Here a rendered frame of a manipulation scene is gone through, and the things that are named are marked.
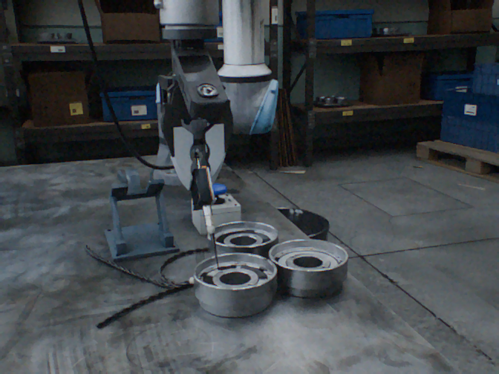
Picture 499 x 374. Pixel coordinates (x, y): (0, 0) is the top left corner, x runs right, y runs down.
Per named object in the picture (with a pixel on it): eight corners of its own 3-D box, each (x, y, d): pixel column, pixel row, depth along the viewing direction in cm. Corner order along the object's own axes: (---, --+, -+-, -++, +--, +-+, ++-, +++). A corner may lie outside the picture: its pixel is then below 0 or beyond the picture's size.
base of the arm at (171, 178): (149, 171, 133) (146, 130, 131) (211, 166, 137) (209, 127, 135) (159, 188, 119) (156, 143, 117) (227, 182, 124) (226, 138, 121)
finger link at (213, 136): (218, 175, 83) (210, 114, 80) (230, 185, 77) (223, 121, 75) (197, 179, 82) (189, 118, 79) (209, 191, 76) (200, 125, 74)
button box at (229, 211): (241, 231, 94) (241, 203, 93) (200, 236, 92) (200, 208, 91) (229, 216, 102) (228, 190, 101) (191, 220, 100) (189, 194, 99)
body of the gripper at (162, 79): (210, 113, 82) (207, 27, 78) (229, 123, 74) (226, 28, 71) (158, 117, 79) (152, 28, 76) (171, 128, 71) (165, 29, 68)
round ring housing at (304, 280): (349, 268, 79) (350, 241, 78) (344, 304, 70) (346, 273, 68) (275, 263, 82) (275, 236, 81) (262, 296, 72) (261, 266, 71)
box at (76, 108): (101, 124, 405) (96, 70, 395) (27, 128, 387) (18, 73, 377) (93, 116, 440) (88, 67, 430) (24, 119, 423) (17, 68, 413)
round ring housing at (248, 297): (284, 286, 75) (284, 257, 73) (265, 326, 65) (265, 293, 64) (211, 277, 77) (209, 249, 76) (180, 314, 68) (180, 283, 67)
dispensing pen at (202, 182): (211, 265, 70) (187, 144, 75) (204, 271, 74) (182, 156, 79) (227, 263, 71) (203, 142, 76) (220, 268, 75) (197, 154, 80)
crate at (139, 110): (168, 112, 455) (167, 84, 449) (174, 119, 420) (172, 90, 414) (102, 115, 443) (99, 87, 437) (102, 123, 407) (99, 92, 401)
